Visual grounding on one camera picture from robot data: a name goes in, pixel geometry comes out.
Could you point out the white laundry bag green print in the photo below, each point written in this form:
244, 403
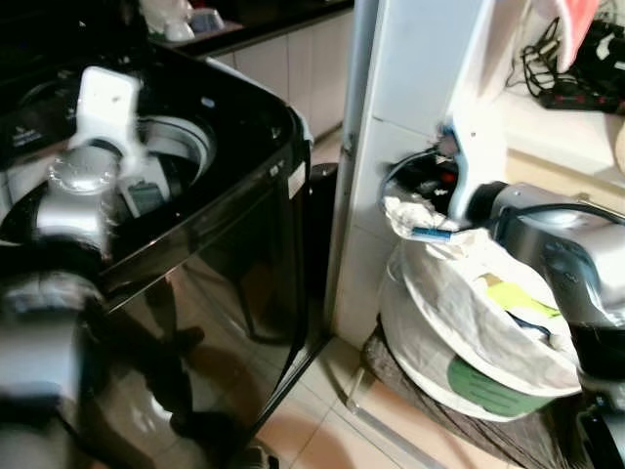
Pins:
449, 322

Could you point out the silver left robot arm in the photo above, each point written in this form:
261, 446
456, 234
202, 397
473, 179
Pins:
68, 210

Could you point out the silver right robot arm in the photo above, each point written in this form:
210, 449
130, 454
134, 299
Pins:
562, 254

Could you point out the black top-loading washing machine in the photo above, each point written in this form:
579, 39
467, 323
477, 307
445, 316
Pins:
225, 244

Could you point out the silver washer drum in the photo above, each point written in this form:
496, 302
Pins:
187, 137

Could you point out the yellow green garment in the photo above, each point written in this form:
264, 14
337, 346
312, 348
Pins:
516, 293

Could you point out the black power strip red switches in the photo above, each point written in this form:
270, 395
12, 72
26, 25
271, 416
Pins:
576, 96

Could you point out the white small appliance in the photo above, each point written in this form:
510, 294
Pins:
166, 20

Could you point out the dark brown woven basket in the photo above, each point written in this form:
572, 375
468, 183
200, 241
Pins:
410, 386

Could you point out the red cloth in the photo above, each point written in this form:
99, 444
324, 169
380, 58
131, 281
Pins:
584, 29

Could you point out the dark kitchen countertop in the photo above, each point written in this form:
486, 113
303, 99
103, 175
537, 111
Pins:
278, 23

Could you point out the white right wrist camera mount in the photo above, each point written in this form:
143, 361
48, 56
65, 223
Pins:
479, 166

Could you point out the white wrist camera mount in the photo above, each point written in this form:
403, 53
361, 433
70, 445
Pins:
105, 109
479, 166

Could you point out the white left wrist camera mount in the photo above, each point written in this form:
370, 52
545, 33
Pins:
105, 109

